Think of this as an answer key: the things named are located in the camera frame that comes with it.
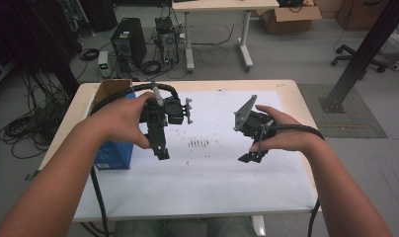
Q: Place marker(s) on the open brown cardboard box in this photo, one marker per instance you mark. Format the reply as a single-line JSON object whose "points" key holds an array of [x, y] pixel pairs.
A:
{"points": [[286, 21]]}

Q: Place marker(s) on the white table mat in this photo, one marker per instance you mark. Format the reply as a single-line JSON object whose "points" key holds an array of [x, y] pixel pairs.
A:
{"points": [[204, 191]]}

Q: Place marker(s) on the person's left hand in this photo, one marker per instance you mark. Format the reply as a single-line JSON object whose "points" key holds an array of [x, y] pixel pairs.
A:
{"points": [[118, 121]]}

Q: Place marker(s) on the light wooden table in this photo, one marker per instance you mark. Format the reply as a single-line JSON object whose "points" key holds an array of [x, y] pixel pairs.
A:
{"points": [[291, 95]]}

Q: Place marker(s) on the black office chair base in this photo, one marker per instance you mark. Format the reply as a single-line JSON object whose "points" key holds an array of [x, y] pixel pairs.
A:
{"points": [[355, 56]]}

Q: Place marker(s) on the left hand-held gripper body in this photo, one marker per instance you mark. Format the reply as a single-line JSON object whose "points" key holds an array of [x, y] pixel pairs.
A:
{"points": [[173, 112]]}

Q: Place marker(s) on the black metal post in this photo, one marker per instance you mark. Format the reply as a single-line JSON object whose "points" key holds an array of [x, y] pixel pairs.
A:
{"points": [[368, 46]]}

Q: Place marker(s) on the white-legged wooden desk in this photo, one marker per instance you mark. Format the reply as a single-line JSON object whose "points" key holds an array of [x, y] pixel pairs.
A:
{"points": [[220, 5]]}

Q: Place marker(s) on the person's right hand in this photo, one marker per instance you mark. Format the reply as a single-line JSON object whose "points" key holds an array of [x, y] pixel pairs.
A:
{"points": [[289, 135]]}

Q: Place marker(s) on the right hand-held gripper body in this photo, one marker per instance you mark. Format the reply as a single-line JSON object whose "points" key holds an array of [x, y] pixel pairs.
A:
{"points": [[253, 125]]}

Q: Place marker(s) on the closed brown cardboard box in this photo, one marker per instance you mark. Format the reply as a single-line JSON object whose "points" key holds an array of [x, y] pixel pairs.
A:
{"points": [[362, 15]]}

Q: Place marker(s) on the white table leg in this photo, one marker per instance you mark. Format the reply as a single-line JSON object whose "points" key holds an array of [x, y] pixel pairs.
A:
{"points": [[258, 227]]}

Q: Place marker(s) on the blue cardboard box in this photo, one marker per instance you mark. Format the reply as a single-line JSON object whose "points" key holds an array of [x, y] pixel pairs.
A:
{"points": [[117, 156]]}

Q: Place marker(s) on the black computer tower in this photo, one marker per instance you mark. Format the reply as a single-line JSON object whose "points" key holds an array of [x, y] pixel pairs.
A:
{"points": [[128, 42]]}

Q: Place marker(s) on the open computer case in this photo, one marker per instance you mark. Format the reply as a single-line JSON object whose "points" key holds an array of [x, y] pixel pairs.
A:
{"points": [[168, 42]]}

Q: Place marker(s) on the gray floor mat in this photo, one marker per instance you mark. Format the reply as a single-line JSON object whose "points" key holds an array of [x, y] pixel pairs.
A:
{"points": [[365, 121]]}

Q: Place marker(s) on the small white power unit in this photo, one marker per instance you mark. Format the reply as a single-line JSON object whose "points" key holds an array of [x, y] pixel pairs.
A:
{"points": [[103, 61]]}

